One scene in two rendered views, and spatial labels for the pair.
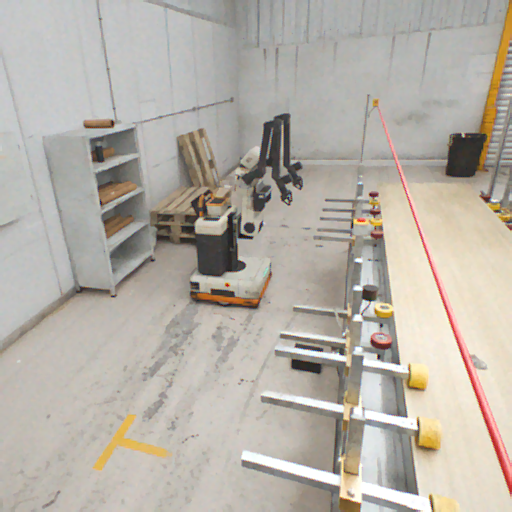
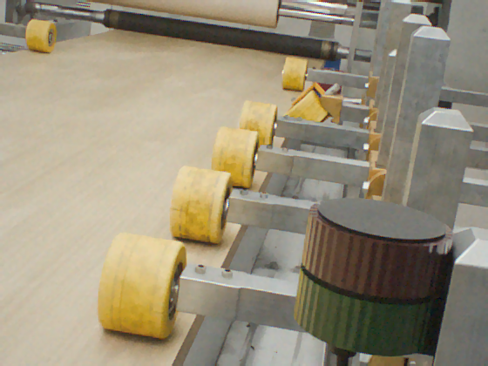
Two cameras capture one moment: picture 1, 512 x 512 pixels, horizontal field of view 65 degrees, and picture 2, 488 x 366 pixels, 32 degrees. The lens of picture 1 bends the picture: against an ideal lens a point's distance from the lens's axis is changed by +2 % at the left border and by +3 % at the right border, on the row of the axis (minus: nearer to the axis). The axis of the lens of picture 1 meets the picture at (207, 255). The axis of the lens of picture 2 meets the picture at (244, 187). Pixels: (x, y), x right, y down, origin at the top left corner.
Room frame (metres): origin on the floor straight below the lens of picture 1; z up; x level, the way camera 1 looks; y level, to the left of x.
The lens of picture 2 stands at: (1.72, -0.80, 1.21)
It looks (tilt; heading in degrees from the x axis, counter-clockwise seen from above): 15 degrees down; 165
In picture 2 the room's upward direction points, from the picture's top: 8 degrees clockwise
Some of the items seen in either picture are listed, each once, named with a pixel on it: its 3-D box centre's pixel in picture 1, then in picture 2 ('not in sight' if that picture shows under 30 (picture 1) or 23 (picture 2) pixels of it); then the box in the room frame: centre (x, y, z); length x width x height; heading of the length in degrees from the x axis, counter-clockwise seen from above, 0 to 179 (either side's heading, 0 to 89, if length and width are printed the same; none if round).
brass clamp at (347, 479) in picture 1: (350, 481); (386, 180); (0.70, -0.34, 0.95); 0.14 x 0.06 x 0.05; 159
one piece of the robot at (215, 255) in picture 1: (221, 235); not in sight; (3.44, -0.14, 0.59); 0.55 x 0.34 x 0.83; 159
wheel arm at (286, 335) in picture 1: (330, 342); not in sight; (1.42, -0.52, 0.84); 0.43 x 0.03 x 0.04; 69
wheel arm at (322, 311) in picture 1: (338, 313); not in sight; (1.64, -0.62, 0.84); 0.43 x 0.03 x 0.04; 69
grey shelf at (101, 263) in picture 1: (107, 208); not in sight; (3.93, 1.00, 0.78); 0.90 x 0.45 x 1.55; 159
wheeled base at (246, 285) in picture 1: (232, 276); not in sight; (3.41, -0.23, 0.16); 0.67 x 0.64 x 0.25; 69
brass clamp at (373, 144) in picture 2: not in sight; (382, 144); (0.47, -0.25, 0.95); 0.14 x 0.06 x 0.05; 159
